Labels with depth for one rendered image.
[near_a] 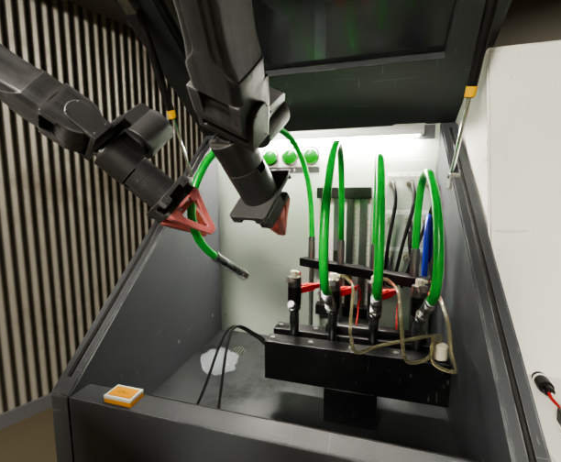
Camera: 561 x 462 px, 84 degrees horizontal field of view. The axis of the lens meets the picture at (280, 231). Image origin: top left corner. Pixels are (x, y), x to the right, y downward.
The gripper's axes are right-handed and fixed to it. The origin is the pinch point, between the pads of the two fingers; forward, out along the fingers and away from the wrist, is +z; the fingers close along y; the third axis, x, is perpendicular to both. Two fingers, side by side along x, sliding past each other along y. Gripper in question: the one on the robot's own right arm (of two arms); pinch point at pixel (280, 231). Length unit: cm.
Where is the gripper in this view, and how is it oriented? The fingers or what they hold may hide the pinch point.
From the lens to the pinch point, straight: 54.3
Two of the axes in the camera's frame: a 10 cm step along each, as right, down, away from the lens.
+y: 3.7, -7.7, 5.3
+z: 3.5, 6.4, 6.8
